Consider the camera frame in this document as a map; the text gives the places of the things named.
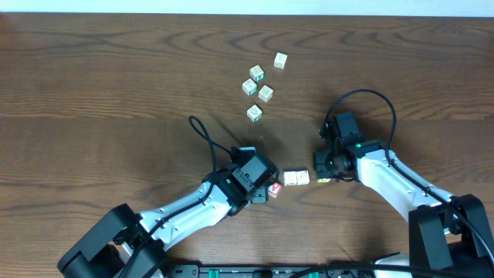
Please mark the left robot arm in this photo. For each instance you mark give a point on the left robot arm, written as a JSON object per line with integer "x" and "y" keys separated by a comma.
{"x": 129, "y": 244}

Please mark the wooden block row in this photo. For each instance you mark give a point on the wooden block row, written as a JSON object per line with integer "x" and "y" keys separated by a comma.
{"x": 303, "y": 177}

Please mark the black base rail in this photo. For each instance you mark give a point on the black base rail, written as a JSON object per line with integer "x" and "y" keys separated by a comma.
{"x": 196, "y": 271}

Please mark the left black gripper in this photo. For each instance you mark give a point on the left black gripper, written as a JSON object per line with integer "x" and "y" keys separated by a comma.
{"x": 261, "y": 194}

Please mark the plain wooden block centre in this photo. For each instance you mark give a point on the plain wooden block centre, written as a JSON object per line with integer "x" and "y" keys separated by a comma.
{"x": 266, "y": 93}

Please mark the plain wooden block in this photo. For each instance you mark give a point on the plain wooden block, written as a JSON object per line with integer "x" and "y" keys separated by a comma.
{"x": 280, "y": 61}
{"x": 266, "y": 93}

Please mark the green edged wooden block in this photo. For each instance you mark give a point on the green edged wooden block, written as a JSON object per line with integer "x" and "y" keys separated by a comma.
{"x": 257, "y": 73}

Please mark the far plain wooden block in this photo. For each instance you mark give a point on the far plain wooden block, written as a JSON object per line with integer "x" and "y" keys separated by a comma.
{"x": 280, "y": 61}

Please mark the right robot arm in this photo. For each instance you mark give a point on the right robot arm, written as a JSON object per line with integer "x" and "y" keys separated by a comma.
{"x": 446, "y": 232}

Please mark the red letter block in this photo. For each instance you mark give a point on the red letter block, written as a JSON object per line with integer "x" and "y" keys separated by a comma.
{"x": 274, "y": 189}

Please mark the teal edged wooden block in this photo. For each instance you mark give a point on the teal edged wooden block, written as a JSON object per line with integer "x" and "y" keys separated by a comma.
{"x": 249, "y": 87}

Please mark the yellow edged wooden block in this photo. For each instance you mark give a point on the yellow edged wooden block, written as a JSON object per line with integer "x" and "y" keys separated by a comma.
{"x": 254, "y": 113}

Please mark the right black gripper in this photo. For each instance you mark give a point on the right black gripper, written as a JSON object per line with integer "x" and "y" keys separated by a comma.
{"x": 320, "y": 169}

